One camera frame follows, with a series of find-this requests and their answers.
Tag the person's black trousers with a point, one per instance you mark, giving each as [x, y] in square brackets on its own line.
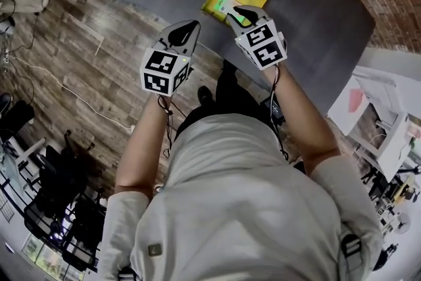
[230, 95]

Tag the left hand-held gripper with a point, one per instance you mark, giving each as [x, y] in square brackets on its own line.
[164, 70]

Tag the small green box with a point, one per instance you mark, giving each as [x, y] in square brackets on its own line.
[223, 5]

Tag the person's light grey shirt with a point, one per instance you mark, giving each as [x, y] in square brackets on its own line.
[237, 207]

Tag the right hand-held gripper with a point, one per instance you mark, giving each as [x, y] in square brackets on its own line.
[263, 44]

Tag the person's black shoe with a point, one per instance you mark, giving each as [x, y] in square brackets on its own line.
[205, 95]

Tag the black mesh chair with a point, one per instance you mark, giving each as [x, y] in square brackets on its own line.
[62, 191]

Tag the person's right forearm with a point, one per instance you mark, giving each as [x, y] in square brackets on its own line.
[306, 121]

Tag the person's left forearm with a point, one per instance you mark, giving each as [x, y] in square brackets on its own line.
[141, 148]

